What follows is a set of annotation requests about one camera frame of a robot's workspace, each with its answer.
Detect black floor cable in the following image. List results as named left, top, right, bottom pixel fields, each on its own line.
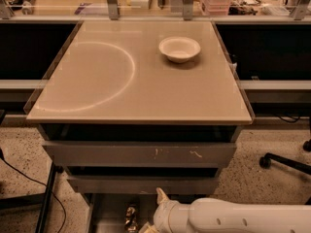
left=0, top=149, right=67, bottom=233

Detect black office chair base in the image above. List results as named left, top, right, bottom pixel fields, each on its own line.
left=259, top=119, right=311, bottom=205

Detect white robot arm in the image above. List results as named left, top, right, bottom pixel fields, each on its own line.
left=138, top=187, right=311, bottom=233

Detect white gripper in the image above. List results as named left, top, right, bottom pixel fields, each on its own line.
left=138, top=187, right=191, bottom=233

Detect grey middle drawer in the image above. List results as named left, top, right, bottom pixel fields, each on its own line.
left=68, top=176, right=219, bottom=195

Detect grey bottom drawer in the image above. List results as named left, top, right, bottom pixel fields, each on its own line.
left=86, top=194, right=199, bottom=233

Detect right metal bracket post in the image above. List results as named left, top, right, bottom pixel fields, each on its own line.
left=182, top=0, right=193, bottom=20

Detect left metal bracket post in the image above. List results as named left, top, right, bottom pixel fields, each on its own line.
left=106, top=0, right=120, bottom=20

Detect grey top drawer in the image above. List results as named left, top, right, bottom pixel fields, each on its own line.
left=43, top=141, right=236, bottom=168

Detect grey drawer cabinet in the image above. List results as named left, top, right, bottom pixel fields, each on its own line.
left=22, top=18, right=256, bottom=233

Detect metal bracket post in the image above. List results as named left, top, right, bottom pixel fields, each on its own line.
left=182, top=0, right=193, bottom=20
left=106, top=0, right=120, bottom=20

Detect black metal stand leg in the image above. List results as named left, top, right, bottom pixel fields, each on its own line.
left=35, top=163, right=56, bottom=233

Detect grey drawer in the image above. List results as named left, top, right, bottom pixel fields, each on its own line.
left=43, top=141, right=236, bottom=168
left=86, top=194, right=199, bottom=233
left=68, top=176, right=219, bottom=195

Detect white paper bowl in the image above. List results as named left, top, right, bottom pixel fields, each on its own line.
left=158, top=37, right=201, bottom=63

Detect orange soda can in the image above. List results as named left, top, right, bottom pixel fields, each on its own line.
left=124, top=205, right=138, bottom=233

